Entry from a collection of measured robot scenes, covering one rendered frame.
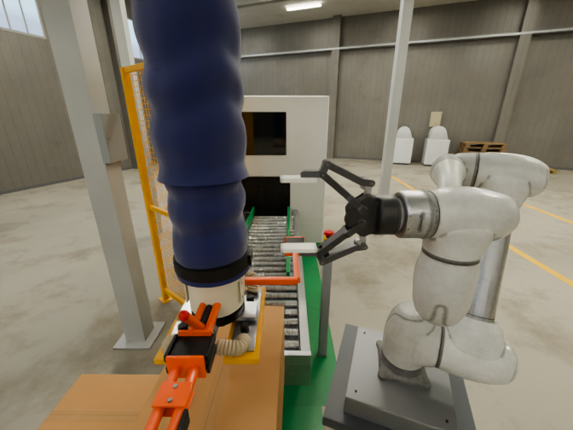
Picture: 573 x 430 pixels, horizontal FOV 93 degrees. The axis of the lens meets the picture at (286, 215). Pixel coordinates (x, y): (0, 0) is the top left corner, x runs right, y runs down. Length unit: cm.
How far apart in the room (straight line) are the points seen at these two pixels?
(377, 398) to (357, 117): 1165
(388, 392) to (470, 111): 1177
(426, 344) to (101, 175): 200
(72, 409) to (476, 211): 170
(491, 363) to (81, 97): 231
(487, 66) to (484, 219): 1213
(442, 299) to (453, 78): 1196
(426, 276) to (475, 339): 54
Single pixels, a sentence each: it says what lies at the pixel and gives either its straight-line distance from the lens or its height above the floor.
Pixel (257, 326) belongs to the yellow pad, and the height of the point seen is 113.
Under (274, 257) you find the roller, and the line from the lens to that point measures 251.
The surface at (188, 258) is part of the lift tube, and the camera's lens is 77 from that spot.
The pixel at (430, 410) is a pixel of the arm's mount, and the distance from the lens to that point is 122.
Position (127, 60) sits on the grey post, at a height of 242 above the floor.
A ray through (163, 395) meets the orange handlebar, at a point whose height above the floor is 125.
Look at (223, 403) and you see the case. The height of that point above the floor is 94.
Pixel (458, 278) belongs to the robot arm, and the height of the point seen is 148.
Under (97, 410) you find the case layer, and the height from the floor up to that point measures 54.
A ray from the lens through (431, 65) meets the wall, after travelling 1241.
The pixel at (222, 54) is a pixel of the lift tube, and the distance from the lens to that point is 69.
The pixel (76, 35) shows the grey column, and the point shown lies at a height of 217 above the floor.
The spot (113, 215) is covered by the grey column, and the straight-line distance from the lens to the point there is 221.
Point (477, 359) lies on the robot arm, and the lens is 114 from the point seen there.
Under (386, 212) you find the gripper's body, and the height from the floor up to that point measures 160.
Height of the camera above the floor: 175
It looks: 20 degrees down
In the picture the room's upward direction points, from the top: straight up
